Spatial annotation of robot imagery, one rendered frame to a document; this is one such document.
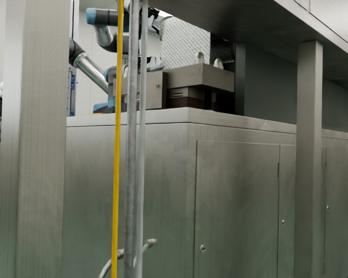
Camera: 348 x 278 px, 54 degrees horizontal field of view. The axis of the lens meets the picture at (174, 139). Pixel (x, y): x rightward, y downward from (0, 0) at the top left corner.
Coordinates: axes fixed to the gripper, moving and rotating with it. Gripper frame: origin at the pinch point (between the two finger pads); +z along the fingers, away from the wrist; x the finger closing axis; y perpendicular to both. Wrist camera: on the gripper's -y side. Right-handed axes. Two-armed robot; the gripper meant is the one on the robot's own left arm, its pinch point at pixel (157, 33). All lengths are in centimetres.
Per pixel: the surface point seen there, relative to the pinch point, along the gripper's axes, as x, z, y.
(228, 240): -11, 82, -29
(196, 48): -4.6, 26.6, 7.0
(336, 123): 87, 55, 3
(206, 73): -22, 50, 8
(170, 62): -4.6, 19.2, -3.3
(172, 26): -4.6, 10.5, 7.3
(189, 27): -4.6, 18.5, 11.0
